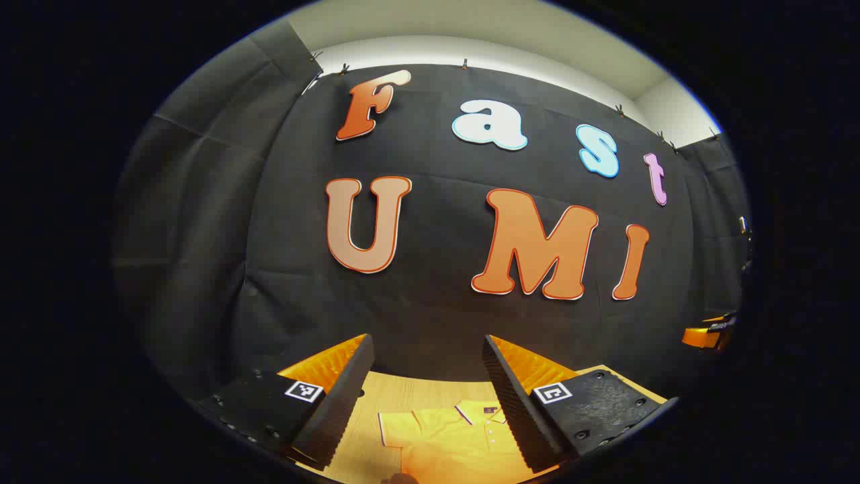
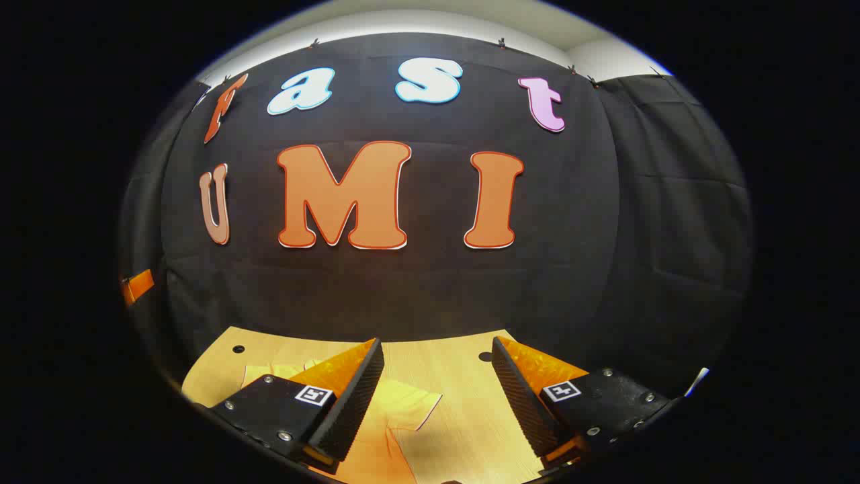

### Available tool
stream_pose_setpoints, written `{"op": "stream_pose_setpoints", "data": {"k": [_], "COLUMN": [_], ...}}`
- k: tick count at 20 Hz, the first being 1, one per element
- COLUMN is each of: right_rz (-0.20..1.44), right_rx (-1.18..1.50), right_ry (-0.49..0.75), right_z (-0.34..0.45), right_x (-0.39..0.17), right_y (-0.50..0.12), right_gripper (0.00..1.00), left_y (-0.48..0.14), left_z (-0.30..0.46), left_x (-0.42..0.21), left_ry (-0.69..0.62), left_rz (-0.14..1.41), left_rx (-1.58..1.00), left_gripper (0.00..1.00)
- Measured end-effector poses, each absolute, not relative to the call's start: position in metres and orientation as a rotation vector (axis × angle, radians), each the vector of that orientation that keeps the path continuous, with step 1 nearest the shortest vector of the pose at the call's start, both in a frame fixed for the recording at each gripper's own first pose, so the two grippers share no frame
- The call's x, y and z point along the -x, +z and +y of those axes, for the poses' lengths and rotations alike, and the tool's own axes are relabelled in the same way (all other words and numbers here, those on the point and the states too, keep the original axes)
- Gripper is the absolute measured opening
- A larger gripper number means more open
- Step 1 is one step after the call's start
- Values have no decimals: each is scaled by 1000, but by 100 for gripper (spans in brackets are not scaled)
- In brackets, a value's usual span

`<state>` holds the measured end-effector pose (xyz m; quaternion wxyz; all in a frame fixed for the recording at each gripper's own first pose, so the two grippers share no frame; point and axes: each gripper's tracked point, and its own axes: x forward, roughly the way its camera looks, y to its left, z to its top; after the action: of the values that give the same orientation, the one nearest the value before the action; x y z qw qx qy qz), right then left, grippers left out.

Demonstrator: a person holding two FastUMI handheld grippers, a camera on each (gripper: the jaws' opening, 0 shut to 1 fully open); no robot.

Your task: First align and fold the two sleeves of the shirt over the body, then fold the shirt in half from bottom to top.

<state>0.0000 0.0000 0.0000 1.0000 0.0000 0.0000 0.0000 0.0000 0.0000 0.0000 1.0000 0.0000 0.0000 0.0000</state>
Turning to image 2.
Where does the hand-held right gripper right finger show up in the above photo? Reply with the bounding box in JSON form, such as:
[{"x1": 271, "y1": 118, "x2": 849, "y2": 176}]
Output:
[{"x1": 491, "y1": 336, "x2": 673, "y2": 471}]

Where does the black backdrop cloth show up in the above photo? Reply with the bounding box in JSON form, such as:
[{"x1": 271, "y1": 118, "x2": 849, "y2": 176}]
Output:
[{"x1": 120, "y1": 32, "x2": 753, "y2": 397}]

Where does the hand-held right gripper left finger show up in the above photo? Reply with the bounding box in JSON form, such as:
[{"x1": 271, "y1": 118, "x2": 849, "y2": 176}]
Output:
[{"x1": 210, "y1": 337, "x2": 386, "y2": 468}]

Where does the white flat panel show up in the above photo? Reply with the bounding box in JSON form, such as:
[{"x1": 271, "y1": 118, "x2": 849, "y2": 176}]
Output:
[{"x1": 684, "y1": 366, "x2": 710, "y2": 399}]

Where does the orange T-shirt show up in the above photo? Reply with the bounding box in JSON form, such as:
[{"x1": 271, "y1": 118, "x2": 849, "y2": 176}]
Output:
[{"x1": 242, "y1": 358, "x2": 444, "y2": 484}]

